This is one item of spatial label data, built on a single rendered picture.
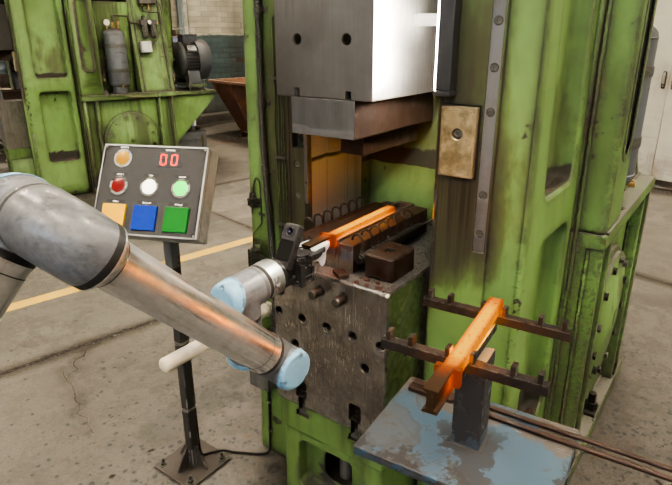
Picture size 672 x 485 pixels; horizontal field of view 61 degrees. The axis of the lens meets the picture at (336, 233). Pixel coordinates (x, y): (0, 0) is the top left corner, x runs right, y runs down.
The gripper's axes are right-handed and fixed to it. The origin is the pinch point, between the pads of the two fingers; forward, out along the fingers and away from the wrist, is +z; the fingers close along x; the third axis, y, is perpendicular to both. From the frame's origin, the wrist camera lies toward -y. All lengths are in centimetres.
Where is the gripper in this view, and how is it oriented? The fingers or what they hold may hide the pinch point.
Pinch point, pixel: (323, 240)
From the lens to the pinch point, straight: 149.9
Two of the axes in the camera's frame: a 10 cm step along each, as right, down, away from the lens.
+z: 5.9, -3.1, 7.5
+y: 0.2, 9.3, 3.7
